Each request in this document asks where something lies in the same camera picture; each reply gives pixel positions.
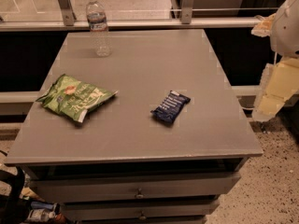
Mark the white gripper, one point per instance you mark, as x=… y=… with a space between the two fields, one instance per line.
x=287 y=28

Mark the clear plastic water bottle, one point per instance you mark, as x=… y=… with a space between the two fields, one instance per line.
x=97 y=20

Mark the bottle lying on floor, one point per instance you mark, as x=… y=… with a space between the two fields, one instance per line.
x=40 y=215

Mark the dark blue snack bar wrapper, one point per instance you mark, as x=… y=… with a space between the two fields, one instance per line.
x=169 y=109

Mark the upper grey drawer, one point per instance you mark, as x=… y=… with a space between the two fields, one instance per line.
x=125 y=188

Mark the grey drawer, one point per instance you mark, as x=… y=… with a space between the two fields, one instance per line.
x=125 y=188
x=126 y=210

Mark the lower grey drawer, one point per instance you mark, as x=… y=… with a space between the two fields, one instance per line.
x=126 y=210

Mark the grey drawer cabinet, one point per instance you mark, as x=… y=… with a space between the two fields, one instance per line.
x=122 y=138

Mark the upper drawer knob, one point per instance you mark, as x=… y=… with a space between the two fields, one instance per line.
x=139 y=194

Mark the drawer knob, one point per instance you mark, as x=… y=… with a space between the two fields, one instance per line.
x=142 y=217
x=139 y=194

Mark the green chip bag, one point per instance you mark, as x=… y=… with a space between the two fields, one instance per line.
x=73 y=98

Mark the metal window railing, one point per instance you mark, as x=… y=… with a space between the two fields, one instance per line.
x=68 y=15

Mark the lower drawer knob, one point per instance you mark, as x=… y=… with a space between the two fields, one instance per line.
x=142 y=217

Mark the black bag on floor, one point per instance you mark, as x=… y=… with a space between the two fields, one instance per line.
x=13 y=209

